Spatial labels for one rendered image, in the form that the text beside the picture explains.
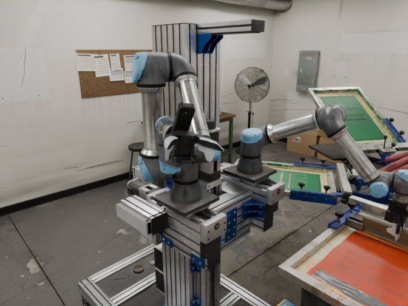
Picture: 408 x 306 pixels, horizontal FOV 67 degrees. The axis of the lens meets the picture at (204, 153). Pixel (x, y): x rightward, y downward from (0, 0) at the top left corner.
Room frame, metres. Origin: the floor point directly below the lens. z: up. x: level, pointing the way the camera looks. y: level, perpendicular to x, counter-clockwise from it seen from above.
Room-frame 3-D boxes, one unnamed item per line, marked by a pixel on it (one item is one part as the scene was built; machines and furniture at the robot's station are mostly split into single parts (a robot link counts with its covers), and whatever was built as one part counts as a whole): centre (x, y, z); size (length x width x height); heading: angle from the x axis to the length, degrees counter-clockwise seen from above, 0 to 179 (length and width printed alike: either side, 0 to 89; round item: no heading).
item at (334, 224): (1.59, -0.81, 0.97); 0.30 x 0.05 x 0.07; 132
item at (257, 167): (1.68, -0.27, 1.31); 0.15 x 0.15 x 0.10
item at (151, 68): (1.28, 0.21, 1.63); 0.15 x 0.12 x 0.55; 110
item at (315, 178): (2.20, -0.73, 1.05); 1.08 x 0.61 x 0.23; 72
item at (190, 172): (1.32, 0.09, 1.42); 0.13 x 0.12 x 0.14; 110
